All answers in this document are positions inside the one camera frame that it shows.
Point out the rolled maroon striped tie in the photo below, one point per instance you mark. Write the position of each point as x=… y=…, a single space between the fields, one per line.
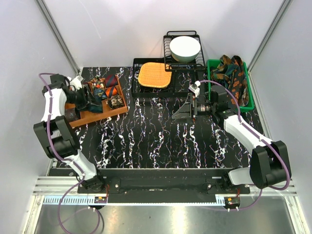
x=110 y=81

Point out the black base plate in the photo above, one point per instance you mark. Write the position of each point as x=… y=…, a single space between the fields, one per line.
x=165 y=186

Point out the rolled blue paisley tie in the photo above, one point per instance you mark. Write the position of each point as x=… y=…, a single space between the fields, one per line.
x=99 y=94

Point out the orange woven pot holder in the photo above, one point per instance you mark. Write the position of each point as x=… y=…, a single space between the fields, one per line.
x=153 y=75

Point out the rolled colourful floral tie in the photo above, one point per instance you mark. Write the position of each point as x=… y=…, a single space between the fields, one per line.
x=98 y=83

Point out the navy tie orange flowers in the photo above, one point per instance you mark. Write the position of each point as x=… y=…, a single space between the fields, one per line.
x=238 y=85

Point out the brown teal patterned tie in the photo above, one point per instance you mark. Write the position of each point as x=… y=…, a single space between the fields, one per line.
x=223 y=73

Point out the orange wooden divided box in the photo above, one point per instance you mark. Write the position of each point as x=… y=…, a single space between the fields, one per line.
x=87 y=117

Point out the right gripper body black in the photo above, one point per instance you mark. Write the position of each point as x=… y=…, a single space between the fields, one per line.
x=192 y=108

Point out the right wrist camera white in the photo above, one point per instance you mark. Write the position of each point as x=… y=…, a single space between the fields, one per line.
x=195 y=88

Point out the brown blue tie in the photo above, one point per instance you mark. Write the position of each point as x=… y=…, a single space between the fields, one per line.
x=72 y=114

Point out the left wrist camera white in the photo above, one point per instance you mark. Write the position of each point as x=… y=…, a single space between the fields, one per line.
x=75 y=83

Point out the black wire tray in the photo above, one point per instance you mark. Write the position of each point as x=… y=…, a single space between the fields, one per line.
x=177 y=88

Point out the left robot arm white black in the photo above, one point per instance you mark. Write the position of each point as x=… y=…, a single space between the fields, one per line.
x=55 y=133

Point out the rolled navy orange striped tie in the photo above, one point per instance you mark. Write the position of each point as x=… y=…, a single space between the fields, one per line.
x=112 y=91

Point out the dark green tie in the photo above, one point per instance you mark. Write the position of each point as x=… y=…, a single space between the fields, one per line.
x=95 y=107

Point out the black wire dish rack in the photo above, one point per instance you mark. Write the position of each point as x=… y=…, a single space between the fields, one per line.
x=198 y=64

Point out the white bowl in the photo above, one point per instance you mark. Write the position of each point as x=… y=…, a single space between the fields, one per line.
x=184 y=49

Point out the green plastic bin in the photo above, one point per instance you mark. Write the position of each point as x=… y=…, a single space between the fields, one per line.
x=250 y=106

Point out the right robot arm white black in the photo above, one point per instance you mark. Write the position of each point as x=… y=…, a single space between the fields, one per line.
x=269 y=166

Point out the rolled beige patterned tie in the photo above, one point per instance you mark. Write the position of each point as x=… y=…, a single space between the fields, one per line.
x=115 y=102

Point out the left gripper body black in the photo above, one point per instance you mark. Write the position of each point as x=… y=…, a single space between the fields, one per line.
x=79 y=97

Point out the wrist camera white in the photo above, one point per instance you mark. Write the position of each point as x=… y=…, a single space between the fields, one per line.
x=195 y=88
x=75 y=83

